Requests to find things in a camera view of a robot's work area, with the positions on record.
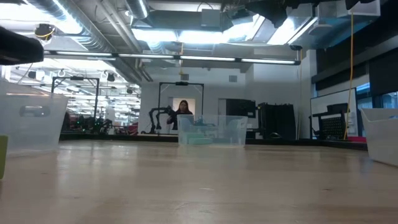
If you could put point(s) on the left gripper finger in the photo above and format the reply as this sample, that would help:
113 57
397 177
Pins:
18 48

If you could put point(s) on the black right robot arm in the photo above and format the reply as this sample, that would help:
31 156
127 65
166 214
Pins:
360 3

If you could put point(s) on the translucent grey plastic bin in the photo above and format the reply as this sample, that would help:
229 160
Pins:
382 140

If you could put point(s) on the black cabinet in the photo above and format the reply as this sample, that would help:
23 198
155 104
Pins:
241 107
276 121

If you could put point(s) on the round silver air duct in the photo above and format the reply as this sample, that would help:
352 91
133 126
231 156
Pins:
77 21

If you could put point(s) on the window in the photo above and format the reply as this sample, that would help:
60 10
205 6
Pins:
388 99

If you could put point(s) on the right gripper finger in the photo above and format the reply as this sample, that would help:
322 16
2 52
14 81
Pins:
262 4

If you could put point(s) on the black table frame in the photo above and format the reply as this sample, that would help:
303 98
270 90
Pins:
140 137

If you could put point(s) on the clear plastic bin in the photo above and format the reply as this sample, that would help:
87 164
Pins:
230 137
31 133

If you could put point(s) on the black gantry stand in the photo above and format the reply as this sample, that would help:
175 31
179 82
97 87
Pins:
76 78
182 83

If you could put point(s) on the red box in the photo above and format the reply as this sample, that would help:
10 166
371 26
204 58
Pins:
357 139

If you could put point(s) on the person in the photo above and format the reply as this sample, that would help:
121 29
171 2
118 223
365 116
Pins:
183 109

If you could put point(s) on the black pegboard cart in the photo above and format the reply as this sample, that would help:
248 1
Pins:
334 127

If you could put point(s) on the long ceiling light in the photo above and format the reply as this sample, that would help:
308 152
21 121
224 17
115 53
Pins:
205 58

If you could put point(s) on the grey ceiling unit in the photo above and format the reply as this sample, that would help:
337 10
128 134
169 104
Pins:
211 18

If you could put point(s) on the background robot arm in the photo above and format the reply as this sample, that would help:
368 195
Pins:
152 118

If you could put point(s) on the green arch block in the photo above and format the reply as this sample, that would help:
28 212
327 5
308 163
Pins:
3 157

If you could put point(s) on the whiteboard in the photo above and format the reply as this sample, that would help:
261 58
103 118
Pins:
320 102

